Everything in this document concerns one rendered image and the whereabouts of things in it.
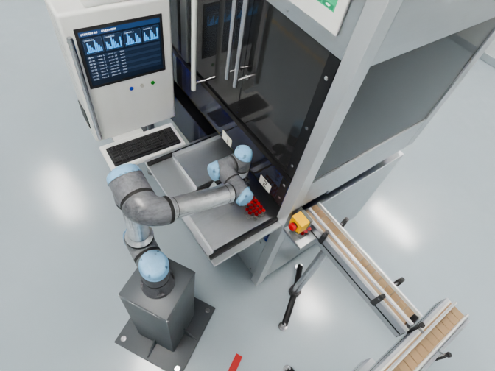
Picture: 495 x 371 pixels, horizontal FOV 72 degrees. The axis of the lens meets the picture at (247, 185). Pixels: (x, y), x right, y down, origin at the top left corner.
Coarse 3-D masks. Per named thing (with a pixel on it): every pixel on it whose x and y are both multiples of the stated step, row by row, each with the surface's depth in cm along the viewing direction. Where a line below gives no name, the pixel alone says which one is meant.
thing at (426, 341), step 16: (448, 304) 153; (432, 320) 147; (448, 320) 148; (464, 320) 145; (416, 336) 142; (432, 336) 143; (448, 336) 140; (400, 352) 138; (416, 352) 139; (432, 352) 136; (448, 352) 134; (384, 368) 133; (400, 368) 134; (416, 368) 132
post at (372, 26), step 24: (384, 0) 81; (360, 24) 88; (384, 24) 86; (360, 48) 91; (360, 72) 98; (336, 96) 105; (336, 120) 112; (312, 144) 124; (312, 168) 132; (288, 192) 152; (288, 216) 162; (264, 264) 210
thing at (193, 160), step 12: (204, 144) 194; (216, 144) 195; (180, 156) 187; (192, 156) 188; (204, 156) 189; (216, 156) 190; (180, 168) 181; (192, 168) 183; (204, 168) 184; (192, 180) 175; (204, 180) 180
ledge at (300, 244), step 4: (284, 228) 170; (288, 228) 170; (288, 232) 169; (292, 236) 168; (296, 236) 168; (308, 236) 169; (312, 236) 169; (292, 240) 167; (296, 240) 167; (300, 240) 167; (304, 240) 167; (308, 240) 168; (312, 240) 168; (296, 244) 166; (300, 244) 166; (304, 244) 166; (300, 248) 165
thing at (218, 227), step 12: (228, 204) 173; (192, 216) 166; (204, 216) 167; (216, 216) 168; (228, 216) 169; (240, 216) 170; (264, 216) 172; (204, 228) 163; (216, 228) 164; (228, 228) 165; (240, 228) 166; (252, 228) 163; (204, 240) 159; (216, 240) 161; (228, 240) 161
